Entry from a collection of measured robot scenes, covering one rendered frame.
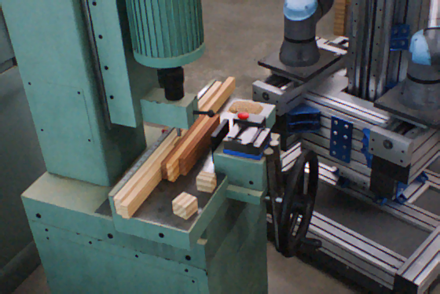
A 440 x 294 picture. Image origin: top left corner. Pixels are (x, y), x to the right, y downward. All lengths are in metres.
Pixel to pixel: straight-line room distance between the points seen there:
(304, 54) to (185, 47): 0.87
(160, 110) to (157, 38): 0.24
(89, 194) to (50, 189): 0.12
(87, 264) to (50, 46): 0.64
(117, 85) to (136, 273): 0.53
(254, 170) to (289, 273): 1.08
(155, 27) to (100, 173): 0.50
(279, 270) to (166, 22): 1.43
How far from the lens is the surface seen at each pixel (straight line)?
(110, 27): 1.48
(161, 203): 1.49
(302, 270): 2.56
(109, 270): 1.78
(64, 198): 1.74
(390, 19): 2.11
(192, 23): 1.42
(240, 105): 1.81
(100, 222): 1.66
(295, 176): 1.48
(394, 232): 2.45
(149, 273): 1.69
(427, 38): 1.68
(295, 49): 2.22
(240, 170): 1.53
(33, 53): 1.62
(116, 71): 1.53
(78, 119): 1.63
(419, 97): 2.00
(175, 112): 1.55
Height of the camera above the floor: 1.85
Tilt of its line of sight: 35 degrees down
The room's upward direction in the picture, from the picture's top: 4 degrees counter-clockwise
